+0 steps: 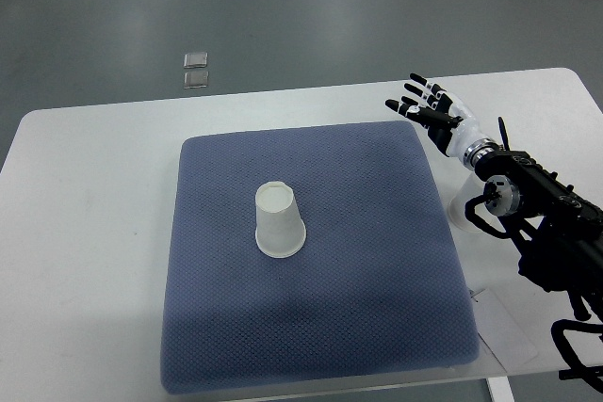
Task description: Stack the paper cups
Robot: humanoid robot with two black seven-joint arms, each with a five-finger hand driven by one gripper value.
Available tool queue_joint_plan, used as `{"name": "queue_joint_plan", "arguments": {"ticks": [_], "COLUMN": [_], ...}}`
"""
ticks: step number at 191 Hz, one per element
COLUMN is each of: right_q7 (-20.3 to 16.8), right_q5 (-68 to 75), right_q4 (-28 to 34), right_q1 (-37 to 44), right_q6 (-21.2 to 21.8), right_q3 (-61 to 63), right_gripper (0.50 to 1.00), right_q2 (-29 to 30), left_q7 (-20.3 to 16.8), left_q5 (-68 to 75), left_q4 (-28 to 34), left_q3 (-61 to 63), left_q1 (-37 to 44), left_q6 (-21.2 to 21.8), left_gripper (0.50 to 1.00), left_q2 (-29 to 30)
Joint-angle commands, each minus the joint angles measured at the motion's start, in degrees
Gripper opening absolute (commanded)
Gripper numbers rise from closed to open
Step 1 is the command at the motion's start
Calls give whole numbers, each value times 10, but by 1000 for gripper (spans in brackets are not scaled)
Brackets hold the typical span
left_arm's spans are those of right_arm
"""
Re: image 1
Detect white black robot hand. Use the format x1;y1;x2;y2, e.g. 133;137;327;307
385;73;499;171

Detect white paper cup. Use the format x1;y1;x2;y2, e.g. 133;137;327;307
448;173;484;233
255;181;306;259

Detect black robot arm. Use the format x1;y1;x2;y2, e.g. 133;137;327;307
464;123;602;391

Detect blue textured cushion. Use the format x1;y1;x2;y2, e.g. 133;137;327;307
161;121;480;394

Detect white paper cup on cushion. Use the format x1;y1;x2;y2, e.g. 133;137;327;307
255;181;306;259

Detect white paper tag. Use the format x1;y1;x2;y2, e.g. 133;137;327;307
471;289;538;372

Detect upper metal floor plate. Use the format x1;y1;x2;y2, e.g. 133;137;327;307
184;51;208;69

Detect white table leg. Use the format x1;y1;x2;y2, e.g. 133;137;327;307
486;377;515;402

